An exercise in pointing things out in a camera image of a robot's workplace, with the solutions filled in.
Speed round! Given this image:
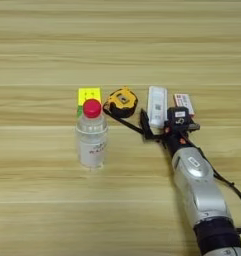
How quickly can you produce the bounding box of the clear bottle with red cap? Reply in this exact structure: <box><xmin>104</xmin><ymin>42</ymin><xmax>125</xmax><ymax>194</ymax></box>
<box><xmin>75</xmin><ymin>98</ymin><xmax>109</xmax><ymax>170</ymax></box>

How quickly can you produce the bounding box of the white rectangular device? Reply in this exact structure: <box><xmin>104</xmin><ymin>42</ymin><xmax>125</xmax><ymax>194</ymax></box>
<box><xmin>146</xmin><ymin>85</ymin><xmax>169</xmax><ymax>129</ymax></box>

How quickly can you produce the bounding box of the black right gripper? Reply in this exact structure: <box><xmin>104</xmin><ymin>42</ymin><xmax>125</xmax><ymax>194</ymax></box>
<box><xmin>139</xmin><ymin>108</ymin><xmax>201</xmax><ymax>158</ymax></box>

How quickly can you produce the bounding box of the small red white box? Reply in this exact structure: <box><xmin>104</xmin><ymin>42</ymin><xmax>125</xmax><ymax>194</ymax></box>
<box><xmin>173</xmin><ymin>93</ymin><xmax>196</xmax><ymax>118</ymax></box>

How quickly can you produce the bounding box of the yellow black tape measure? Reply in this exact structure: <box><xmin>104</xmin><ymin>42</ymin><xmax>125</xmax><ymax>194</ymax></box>
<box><xmin>102</xmin><ymin>87</ymin><xmax>147</xmax><ymax>136</ymax></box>

